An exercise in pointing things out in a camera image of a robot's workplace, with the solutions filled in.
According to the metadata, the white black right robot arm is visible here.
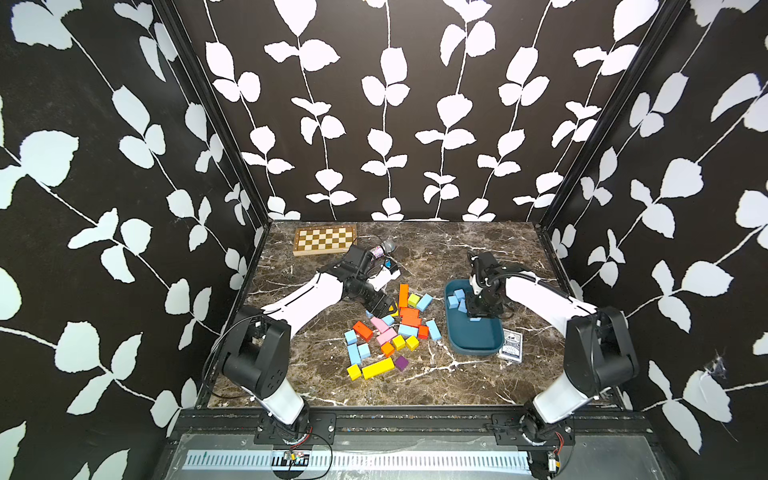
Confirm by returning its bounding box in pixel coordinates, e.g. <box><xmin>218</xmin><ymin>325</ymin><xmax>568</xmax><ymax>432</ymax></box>
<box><xmin>468</xmin><ymin>252</ymin><xmax>640</xmax><ymax>445</ymax></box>

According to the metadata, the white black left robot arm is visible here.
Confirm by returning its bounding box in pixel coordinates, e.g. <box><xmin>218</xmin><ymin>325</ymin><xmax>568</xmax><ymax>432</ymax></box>
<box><xmin>214</xmin><ymin>263</ymin><xmax>400</xmax><ymax>436</ymax></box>

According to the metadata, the pink block upper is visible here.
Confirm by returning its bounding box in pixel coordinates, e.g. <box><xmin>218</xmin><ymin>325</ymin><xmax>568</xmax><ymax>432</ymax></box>
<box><xmin>370</xmin><ymin>317</ymin><xmax>390</xmax><ymax>333</ymax></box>

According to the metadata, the pink block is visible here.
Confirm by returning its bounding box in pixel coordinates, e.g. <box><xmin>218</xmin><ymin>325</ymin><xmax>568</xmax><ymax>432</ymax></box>
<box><xmin>377</xmin><ymin>328</ymin><xmax>397</xmax><ymax>345</ymax></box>
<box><xmin>370</xmin><ymin>317</ymin><xmax>390</xmax><ymax>333</ymax></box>

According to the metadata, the tall orange block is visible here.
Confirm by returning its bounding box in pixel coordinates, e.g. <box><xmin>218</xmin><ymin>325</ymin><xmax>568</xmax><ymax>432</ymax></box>
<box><xmin>399</xmin><ymin>284</ymin><xmax>409</xmax><ymax>308</ymax></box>

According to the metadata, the red block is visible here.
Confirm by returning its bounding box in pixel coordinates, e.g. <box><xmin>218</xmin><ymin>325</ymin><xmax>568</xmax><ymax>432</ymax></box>
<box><xmin>353</xmin><ymin>321</ymin><xmax>374</xmax><ymax>342</ymax></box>
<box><xmin>401</xmin><ymin>317</ymin><xmax>422</xmax><ymax>328</ymax></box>
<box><xmin>399</xmin><ymin>308</ymin><xmax>420</xmax><ymax>318</ymax></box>

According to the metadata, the red block left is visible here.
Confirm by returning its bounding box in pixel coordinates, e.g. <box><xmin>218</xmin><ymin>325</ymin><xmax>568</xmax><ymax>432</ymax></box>
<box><xmin>353</xmin><ymin>321</ymin><xmax>374</xmax><ymax>342</ymax></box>

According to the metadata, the pink block lower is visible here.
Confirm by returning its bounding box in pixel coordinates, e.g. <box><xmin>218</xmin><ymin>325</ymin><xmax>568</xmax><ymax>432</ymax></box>
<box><xmin>377</xmin><ymin>328</ymin><xmax>397</xmax><ymax>345</ymax></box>

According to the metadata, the lime green cube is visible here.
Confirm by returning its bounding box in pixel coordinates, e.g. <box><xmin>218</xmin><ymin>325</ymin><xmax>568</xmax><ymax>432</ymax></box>
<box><xmin>407</xmin><ymin>294</ymin><xmax>421</xmax><ymax>308</ymax></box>

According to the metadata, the dark teal plastic tray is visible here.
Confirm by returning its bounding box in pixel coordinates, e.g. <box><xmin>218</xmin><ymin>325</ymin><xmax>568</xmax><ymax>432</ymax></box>
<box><xmin>444</xmin><ymin>279</ymin><xmax>504</xmax><ymax>357</ymax></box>

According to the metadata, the light blue cube beside long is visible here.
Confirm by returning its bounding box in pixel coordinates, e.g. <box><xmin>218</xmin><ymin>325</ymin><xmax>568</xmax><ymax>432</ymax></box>
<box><xmin>358</xmin><ymin>343</ymin><xmax>371</xmax><ymax>359</ymax></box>

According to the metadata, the orange cube lower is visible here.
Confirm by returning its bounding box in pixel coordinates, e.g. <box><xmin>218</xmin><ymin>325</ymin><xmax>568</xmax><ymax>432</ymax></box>
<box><xmin>381</xmin><ymin>343</ymin><xmax>395</xmax><ymax>357</ymax></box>

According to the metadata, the playing card box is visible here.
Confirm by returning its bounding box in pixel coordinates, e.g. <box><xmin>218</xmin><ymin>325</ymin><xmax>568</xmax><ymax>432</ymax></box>
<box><xmin>498</xmin><ymin>329</ymin><xmax>523</xmax><ymax>363</ymax></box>

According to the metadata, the purple glitter microphone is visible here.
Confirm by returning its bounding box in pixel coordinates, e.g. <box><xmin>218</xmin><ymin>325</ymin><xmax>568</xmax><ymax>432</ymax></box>
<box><xmin>370</xmin><ymin>239</ymin><xmax>396</xmax><ymax>259</ymax></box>

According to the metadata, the long yellow block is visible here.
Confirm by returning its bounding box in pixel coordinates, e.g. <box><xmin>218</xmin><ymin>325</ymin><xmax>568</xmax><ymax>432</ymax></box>
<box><xmin>362</xmin><ymin>358</ymin><xmax>395</xmax><ymax>379</ymax></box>

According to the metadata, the purple cube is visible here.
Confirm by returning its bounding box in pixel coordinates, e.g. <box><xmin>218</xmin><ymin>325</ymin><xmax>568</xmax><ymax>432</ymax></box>
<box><xmin>394</xmin><ymin>356</ymin><xmax>409</xmax><ymax>371</ymax></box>

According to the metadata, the wooden chessboard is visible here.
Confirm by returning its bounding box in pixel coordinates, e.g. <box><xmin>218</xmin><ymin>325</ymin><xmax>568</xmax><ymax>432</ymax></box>
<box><xmin>293</xmin><ymin>225</ymin><xmax>357</xmax><ymax>257</ymax></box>

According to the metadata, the small yellow cube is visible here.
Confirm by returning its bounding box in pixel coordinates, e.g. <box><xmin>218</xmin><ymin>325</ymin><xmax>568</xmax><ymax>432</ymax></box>
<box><xmin>347</xmin><ymin>364</ymin><xmax>362</xmax><ymax>381</ymax></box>

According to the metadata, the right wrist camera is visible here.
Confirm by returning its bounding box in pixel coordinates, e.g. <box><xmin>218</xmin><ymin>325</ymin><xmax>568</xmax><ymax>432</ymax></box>
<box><xmin>470</xmin><ymin>252</ymin><xmax>501</xmax><ymax>285</ymax></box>

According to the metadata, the white slotted cable duct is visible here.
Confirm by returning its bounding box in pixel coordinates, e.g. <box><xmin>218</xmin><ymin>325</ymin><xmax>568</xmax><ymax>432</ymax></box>
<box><xmin>182</xmin><ymin>450</ymin><xmax>530</xmax><ymax>474</ymax></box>

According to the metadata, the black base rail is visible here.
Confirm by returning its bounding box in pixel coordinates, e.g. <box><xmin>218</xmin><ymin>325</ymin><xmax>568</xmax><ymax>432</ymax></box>
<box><xmin>171</xmin><ymin>405</ymin><xmax>654</xmax><ymax>450</ymax></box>

